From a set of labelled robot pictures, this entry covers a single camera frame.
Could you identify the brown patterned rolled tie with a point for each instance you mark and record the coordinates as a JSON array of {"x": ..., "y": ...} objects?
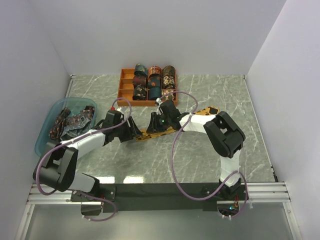
[{"x": 168, "y": 70}]

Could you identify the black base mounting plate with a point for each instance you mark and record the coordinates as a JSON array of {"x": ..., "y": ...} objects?
[{"x": 163, "y": 196}]

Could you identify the orange wooden compartment tray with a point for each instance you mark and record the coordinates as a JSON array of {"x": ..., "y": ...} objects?
[{"x": 125, "y": 90}]

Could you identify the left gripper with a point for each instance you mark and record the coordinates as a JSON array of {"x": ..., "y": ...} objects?
[{"x": 132, "y": 131}]

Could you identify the teal plastic basin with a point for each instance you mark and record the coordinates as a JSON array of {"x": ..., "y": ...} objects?
[{"x": 74, "y": 104}]

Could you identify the red green paisley rolled tie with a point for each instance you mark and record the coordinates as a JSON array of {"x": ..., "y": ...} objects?
[{"x": 167, "y": 94}]

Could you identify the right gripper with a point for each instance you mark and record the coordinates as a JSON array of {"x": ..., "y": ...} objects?
[{"x": 153, "y": 125}]

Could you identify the black gold rolled tie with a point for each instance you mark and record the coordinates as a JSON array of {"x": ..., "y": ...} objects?
[{"x": 139, "y": 93}]

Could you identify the black red dotted tie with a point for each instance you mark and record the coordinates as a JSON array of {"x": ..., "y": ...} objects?
[{"x": 59, "y": 124}]

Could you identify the dark green rolled tie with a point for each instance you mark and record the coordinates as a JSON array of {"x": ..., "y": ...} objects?
[{"x": 141, "y": 70}]

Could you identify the yellow beetle print tie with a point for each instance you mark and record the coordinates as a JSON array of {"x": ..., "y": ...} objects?
[{"x": 210, "y": 110}]

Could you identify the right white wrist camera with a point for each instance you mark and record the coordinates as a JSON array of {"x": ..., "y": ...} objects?
[{"x": 158, "y": 104}]

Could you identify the aluminium rail frame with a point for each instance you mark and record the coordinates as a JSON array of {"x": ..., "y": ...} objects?
[{"x": 266, "y": 215}]

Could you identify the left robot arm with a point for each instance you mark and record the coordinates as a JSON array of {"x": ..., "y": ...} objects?
[{"x": 57, "y": 165}]

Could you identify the dark floral tie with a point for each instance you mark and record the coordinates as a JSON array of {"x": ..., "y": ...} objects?
[{"x": 82, "y": 120}]

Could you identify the teal plain rolled tie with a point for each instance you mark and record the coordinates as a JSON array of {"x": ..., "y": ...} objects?
[{"x": 154, "y": 93}]

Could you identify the grey blue patterned tie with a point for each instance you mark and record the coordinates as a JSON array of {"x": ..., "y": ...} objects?
[{"x": 71, "y": 132}]

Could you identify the maroon rolled tie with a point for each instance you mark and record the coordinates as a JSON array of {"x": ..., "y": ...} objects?
[{"x": 139, "y": 80}]

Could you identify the brown floral rolled tie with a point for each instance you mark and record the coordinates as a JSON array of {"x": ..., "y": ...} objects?
[{"x": 168, "y": 82}]

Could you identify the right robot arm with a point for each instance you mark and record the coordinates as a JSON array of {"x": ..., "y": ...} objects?
[{"x": 224, "y": 134}]

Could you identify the red patterned rolled tie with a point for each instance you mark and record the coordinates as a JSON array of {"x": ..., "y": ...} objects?
[{"x": 154, "y": 71}]

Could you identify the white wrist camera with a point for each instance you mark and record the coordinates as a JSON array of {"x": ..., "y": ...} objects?
[
  {"x": 120, "y": 109},
  {"x": 158, "y": 104}
]

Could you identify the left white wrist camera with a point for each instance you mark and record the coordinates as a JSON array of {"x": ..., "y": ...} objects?
[{"x": 120, "y": 109}]

